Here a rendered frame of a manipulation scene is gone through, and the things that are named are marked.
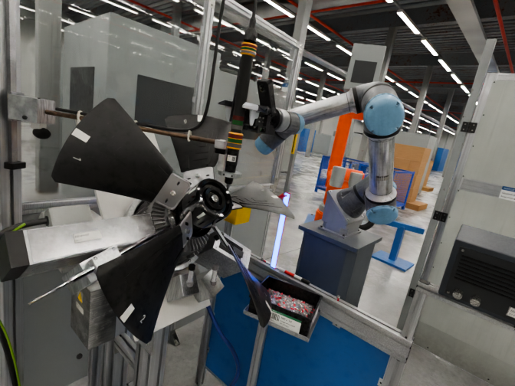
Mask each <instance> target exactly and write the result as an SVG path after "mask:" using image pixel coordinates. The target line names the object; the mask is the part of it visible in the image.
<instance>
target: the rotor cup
mask: <svg viewBox="0 0 515 386"><path fill-rule="evenodd" d="M193 188H195V190H194V191H193V192H191V193H190V194H189V192H190V191H191V190H192V189H193ZM212 195H217V196H218V201H217V202H215V201H213V200H212ZM188 210H190V212H192V236H191V237H190V238H191V239H196V238H200V237H202V236H204V235H206V234H207V233H208V232H209V231H210V230H211V228H212V225H214V224H217V223H218V222H219V221H222V220H223V219H225V218H226V217H227V216H228V215H229V214H230V213H231V210H232V199H231V195H230V193H229V191H228V189H227V188H226V187H225V186H224V185H223V184H222V183H221V182H219V181H217V180H215V179H213V178H206V179H203V180H201V181H200V182H199V183H198V184H196V185H195V186H193V187H192V188H190V189H189V190H188V191H187V192H186V193H185V195H184V196H183V198H182V200H181V201H180V202H179V204H178V205H177V207H176V208H175V209H174V210H170V209H168V208H167V213H168V217H169V221H170V223H171V225H172V226H173V227H175V226H177V225H178V224H179V222H180V221H181V220H182V219H183V217H184V216H185V214H186V213H187V212H188ZM202 213H204V214H205V215H204V216H202V217H200V218H197V216H199V215H200V214H202Z"/></svg>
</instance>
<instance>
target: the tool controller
mask: <svg viewBox="0 0 515 386"><path fill-rule="evenodd" d="M438 293H439V294H441V295H442V296H446V297H448V298H450V299H453V300H455V301H457V302H460V303H463V304H465V305H466V306H470V307H472V308H474V309H477V310H479V311H481V312H484V313H486V314H488V315H490V316H493V317H496V318H498V319H501V320H503V321H505V322H508V323H510V324H512V325H515V238H512V237H508V236H504V235H502V234H496V233H494V232H490V231H486V230H483V229H480V228H477V227H472V226H469V225H466V224H462V225H461V227H460V230H459V231H458V235H457V236H456V238H455V241H454V245H453V247H452V250H451V254H450V257H449V259H448V263H447V266H446V268H445V271H444V275H443V277H442V281H441V285H440V287H439V290H438Z"/></svg>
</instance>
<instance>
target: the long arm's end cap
mask: <svg viewBox="0 0 515 386"><path fill-rule="evenodd" d="M29 265H30V262H29V258H28V252H27V247H26V243H25V236H24V232H23V230H19V231H9V232H4V234H3V235H2V238H1V240H0V280H1V283H2V282H5V281H9V280H15V279H17V278H19V277H20V275H22V274H23V272H24V271H25V270H26V269H27V268H28V266H29Z"/></svg>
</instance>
